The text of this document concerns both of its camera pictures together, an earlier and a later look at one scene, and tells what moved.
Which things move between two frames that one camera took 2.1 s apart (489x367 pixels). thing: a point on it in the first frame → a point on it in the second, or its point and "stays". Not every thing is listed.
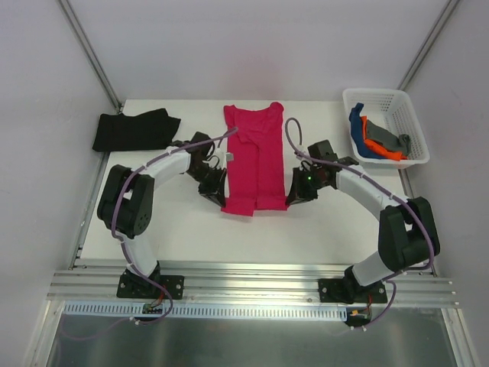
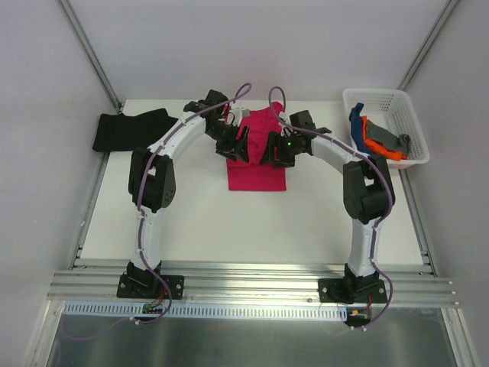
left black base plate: [131, 285] stays
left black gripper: [213, 183] → [229, 142]
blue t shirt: [355, 129] stays
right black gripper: [302, 184] → [280, 151]
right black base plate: [349, 290] stays
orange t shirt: [377, 148] stays
